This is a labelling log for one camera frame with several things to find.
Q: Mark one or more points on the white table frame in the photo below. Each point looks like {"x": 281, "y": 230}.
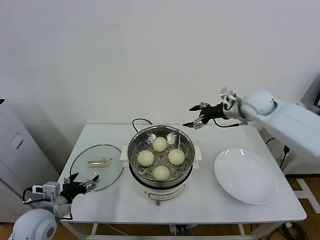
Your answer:
{"x": 93, "y": 228}

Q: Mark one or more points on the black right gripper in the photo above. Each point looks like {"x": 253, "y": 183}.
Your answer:
{"x": 213, "y": 112}

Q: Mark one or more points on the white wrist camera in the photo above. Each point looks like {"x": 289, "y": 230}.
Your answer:
{"x": 228, "y": 96}
{"x": 51, "y": 190}

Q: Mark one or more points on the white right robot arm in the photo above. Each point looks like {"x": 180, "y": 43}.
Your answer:
{"x": 287, "y": 117}

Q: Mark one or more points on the white round plate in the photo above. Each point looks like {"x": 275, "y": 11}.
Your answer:
{"x": 245, "y": 175}

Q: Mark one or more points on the grey computer monitor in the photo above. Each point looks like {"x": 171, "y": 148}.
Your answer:
{"x": 313, "y": 87}

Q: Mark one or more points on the perforated steel steamer basket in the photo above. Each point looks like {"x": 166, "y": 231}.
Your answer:
{"x": 135, "y": 145}

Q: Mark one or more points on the white electric cooker base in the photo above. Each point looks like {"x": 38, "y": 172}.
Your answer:
{"x": 163, "y": 195}

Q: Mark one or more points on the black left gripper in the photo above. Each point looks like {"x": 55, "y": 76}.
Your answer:
{"x": 72, "y": 190}

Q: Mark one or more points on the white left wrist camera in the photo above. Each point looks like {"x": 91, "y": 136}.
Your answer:
{"x": 51, "y": 190}

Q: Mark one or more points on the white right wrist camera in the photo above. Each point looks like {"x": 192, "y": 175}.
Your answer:
{"x": 228, "y": 96}

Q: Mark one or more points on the black adapter box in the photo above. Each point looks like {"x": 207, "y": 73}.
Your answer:
{"x": 286, "y": 149}

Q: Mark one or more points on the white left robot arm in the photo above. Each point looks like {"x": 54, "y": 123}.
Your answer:
{"x": 35, "y": 225}

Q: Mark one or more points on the white power strip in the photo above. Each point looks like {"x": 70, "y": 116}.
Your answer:
{"x": 180, "y": 229}

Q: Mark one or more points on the white cabinet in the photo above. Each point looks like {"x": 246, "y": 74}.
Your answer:
{"x": 15, "y": 160}

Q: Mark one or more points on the white steamed baozi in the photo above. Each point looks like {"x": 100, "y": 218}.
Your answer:
{"x": 176, "y": 156}
{"x": 160, "y": 144}
{"x": 161, "y": 173}
{"x": 145, "y": 158}

